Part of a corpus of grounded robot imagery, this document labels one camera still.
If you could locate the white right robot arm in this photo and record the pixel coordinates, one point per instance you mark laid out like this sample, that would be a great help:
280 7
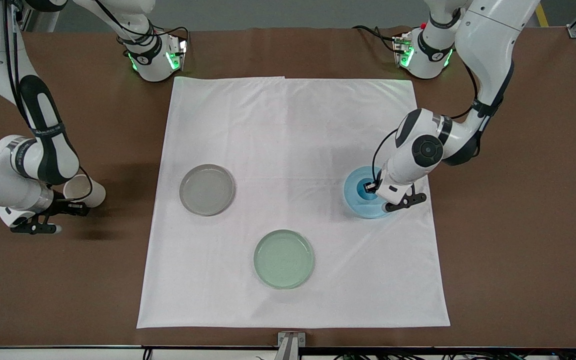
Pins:
43 150

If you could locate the white table cloth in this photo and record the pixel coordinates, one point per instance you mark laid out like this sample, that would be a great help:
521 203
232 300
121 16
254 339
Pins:
288 140

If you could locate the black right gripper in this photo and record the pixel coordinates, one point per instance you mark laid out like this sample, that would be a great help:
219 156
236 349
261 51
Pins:
66 207

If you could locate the blue cup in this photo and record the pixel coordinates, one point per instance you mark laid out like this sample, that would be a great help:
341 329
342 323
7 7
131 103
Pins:
362 192

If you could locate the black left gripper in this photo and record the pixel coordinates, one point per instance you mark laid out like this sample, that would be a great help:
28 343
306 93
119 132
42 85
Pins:
371 187

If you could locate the metal base connector box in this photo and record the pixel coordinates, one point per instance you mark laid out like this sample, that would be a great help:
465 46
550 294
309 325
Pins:
401 50
180 52

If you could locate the blue plate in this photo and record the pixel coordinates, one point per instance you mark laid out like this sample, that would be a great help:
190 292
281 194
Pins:
353 200

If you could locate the gray plate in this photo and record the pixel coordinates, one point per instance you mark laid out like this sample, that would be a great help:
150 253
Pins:
207 190

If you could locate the metal table edge bracket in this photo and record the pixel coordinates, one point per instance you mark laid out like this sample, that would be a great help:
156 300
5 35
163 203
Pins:
291 345

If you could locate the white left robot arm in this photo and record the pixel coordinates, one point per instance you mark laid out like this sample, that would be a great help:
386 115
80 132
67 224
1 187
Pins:
488 40

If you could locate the green plate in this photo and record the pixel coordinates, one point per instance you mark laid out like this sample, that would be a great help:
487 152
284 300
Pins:
284 259

